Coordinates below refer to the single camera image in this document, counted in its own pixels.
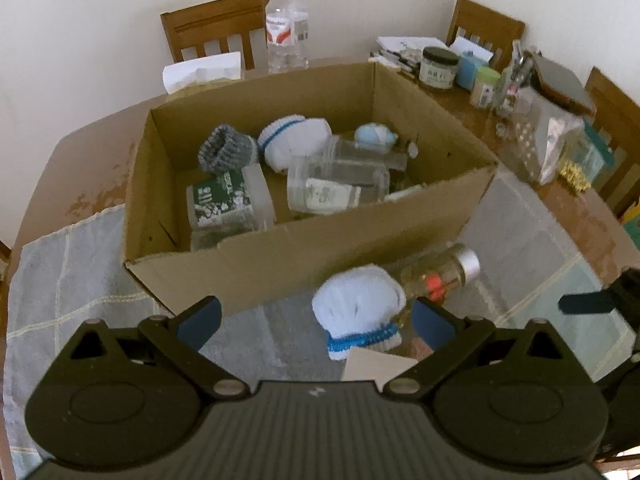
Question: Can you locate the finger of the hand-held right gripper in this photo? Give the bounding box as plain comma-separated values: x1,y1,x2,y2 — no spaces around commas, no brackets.
557,289,617,317

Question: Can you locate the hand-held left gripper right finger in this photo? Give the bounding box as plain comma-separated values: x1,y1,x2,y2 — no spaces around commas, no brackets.
379,296,574,403

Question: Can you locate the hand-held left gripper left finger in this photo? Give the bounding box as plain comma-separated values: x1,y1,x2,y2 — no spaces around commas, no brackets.
67,295,251,405

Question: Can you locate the white sock with blue stripe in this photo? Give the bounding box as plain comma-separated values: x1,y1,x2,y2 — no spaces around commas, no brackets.
257,116,334,174
311,264,407,362

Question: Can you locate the cardboard box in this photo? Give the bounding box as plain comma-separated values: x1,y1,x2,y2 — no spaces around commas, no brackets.
122,61,501,317

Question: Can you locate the green labelled plastic jar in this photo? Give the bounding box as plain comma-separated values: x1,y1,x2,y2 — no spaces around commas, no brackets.
186,164,277,234

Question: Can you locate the clear plastic jar with label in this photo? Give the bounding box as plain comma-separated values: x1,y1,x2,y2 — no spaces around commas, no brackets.
286,156,392,216

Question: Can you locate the grey knitted sock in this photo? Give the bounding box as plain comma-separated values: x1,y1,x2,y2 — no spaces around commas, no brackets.
197,125,259,177

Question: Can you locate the light blue sock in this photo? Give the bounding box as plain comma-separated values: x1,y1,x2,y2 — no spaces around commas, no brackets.
354,123,399,149

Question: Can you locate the glass spice bottle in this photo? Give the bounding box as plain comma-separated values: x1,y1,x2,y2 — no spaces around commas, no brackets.
399,242,482,307

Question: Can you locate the small white box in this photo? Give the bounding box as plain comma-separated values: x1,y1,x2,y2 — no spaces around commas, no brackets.
342,347,419,387

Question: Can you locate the gold ornament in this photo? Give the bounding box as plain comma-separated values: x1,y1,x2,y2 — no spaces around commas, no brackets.
557,159,592,193

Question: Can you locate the plaid tablecloth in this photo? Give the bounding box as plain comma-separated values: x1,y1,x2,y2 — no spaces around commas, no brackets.
5,167,633,480

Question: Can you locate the green box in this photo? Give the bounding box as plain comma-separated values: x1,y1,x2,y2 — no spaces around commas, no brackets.
574,124,617,182

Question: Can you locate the clear bag of snacks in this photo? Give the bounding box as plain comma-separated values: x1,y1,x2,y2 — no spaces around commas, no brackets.
514,54,599,187

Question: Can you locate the small glass bottle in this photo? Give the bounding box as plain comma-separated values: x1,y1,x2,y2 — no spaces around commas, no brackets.
495,40,532,119

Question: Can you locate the pale green container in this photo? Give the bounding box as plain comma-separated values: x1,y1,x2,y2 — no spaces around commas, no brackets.
470,66,502,110

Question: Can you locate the white tissue pack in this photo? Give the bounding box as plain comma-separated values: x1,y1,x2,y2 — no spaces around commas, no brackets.
162,51,244,95

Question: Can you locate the black lid glass jar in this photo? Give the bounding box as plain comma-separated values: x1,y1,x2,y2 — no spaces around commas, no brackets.
419,46,461,92

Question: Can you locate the light blue container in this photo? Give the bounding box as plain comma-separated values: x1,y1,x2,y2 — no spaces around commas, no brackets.
454,50,494,93

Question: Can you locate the pile of papers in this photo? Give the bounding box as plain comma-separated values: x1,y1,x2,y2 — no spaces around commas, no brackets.
369,36,449,69

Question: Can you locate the clear plastic water bottle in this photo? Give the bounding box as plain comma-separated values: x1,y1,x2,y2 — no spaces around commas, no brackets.
265,0,311,75

